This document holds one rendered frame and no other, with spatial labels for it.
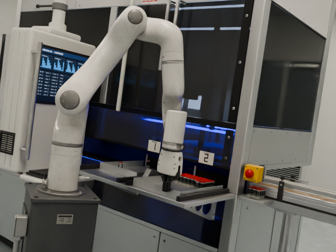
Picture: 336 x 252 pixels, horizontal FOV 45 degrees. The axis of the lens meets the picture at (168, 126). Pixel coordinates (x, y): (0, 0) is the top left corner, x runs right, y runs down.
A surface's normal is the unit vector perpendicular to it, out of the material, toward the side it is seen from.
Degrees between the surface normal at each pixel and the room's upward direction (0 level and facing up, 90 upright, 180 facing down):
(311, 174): 90
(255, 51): 90
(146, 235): 90
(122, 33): 124
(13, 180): 90
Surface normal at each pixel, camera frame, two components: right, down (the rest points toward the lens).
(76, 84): 0.25, -0.43
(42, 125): 0.85, 0.15
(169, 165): -0.56, 0.00
